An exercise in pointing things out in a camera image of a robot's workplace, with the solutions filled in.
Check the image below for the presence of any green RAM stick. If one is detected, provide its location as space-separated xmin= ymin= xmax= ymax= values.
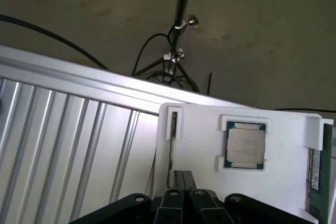
xmin=303 ymin=123 xmax=336 ymax=224

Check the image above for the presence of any white parts rack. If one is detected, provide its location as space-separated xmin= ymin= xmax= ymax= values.
xmin=154 ymin=102 xmax=334 ymax=224

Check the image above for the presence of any silver CPU chip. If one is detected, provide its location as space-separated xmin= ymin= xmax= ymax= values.
xmin=223 ymin=120 xmax=267 ymax=170

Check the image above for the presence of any small metal bracket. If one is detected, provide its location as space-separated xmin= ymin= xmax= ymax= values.
xmin=182 ymin=15 xmax=200 ymax=29

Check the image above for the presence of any thick black cable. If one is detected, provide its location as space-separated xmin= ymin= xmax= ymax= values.
xmin=0 ymin=14 xmax=110 ymax=70

